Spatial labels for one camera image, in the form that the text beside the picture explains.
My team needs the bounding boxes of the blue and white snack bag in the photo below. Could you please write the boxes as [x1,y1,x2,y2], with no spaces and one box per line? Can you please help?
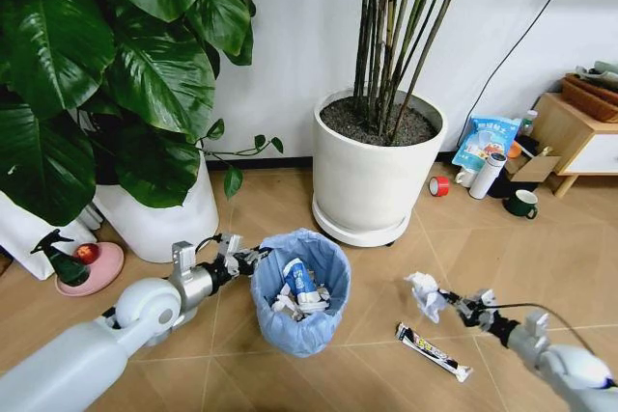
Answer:
[451,114,523,173]

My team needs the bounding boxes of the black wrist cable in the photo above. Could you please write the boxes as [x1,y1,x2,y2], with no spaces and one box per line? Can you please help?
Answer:
[495,302,602,361]
[191,234,224,256]

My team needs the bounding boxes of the long black snack wrapper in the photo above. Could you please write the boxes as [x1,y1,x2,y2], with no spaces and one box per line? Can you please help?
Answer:
[395,320,475,384]

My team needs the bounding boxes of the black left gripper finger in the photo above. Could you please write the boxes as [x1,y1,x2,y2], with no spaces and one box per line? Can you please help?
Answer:
[232,246,273,264]
[230,258,263,280]

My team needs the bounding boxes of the white paper bag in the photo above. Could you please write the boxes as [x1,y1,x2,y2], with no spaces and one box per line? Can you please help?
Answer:
[0,188,99,282]

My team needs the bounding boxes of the tall bamboo stem plant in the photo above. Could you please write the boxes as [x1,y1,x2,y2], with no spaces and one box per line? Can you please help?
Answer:
[353,0,475,147]

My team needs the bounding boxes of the large white round planter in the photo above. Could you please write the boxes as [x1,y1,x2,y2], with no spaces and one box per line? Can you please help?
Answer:
[311,87,449,234]

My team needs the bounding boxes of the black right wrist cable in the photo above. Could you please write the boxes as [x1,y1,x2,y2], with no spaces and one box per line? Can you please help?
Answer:
[495,302,602,361]

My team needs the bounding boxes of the dark green mug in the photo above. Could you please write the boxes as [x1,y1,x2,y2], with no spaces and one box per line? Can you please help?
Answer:
[503,189,540,221]

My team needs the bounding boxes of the white paper ball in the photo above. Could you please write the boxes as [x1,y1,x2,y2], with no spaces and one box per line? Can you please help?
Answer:
[404,271,452,325]

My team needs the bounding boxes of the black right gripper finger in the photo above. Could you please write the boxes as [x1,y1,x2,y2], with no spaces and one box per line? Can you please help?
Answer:
[449,301,485,332]
[436,288,480,313]

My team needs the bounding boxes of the grey green cloth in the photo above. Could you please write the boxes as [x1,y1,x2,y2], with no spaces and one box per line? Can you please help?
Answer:
[573,60,618,95]

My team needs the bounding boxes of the pink plate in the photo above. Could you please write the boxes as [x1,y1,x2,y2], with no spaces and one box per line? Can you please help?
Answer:
[53,240,126,298]

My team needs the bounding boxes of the brown woven basket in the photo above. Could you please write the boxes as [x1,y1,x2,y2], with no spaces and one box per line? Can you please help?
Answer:
[561,72,618,124]

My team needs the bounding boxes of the blue and white bottle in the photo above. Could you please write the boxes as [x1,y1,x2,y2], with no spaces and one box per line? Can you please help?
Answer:
[281,257,316,306]

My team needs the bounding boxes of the green bottle with white cap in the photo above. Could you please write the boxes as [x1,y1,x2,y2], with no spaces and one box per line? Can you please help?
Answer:
[520,108,539,139]

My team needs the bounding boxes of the white pot of leafy plant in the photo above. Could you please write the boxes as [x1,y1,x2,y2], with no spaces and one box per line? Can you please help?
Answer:
[92,149,221,264]

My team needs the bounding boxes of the trash bin with blue bag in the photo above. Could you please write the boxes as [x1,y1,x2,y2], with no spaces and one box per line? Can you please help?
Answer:
[249,229,352,359]

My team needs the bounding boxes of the open cardboard box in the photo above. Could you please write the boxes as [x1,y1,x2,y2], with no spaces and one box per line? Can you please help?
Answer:
[503,144,562,185]

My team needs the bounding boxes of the white thermos bottle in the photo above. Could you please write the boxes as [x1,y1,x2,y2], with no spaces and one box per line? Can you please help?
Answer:
[468,151,508,201]

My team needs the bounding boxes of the light wooden cabinet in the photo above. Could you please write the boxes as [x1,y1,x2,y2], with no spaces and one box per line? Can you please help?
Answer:
[529,91,618,199]

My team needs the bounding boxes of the dark green spray bottle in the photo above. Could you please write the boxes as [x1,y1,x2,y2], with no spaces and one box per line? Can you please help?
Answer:
[29,228,94,288]

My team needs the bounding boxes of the large green leafy plant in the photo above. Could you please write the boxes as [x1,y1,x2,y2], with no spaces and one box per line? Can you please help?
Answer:
[0,0,285,228]

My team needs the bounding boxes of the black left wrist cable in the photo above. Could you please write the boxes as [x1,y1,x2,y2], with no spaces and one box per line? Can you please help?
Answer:
[191,234,224,256]

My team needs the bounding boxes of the white wheeled planter saucer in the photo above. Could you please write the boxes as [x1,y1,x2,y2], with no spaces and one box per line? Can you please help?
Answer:
[311,194,411,249]

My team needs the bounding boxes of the black wall cable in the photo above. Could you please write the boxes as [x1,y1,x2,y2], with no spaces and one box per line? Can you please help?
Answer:
[466,0,596,120]

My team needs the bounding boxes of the red apple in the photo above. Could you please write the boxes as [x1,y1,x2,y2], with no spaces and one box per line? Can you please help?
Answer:
[73,243,100,266]

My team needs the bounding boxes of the crumpled white paper scraps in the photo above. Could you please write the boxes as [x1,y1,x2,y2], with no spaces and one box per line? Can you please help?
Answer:
[267,264,335,322]

